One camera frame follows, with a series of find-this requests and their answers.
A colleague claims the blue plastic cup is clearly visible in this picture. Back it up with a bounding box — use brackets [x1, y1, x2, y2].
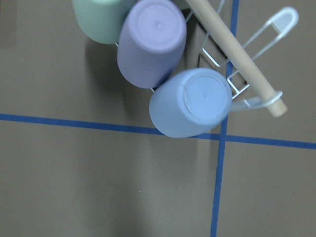
[149, 68, 232, 138]

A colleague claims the green plastic cup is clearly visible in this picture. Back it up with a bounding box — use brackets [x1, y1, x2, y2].
[72, 0, 137, 44]

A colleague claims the purple plastic cup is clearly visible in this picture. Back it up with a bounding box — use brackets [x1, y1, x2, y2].
[117, 0, 187, 88]

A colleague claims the white wire cup rack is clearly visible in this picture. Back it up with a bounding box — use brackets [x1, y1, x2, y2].
[115, 0, 300, 116]

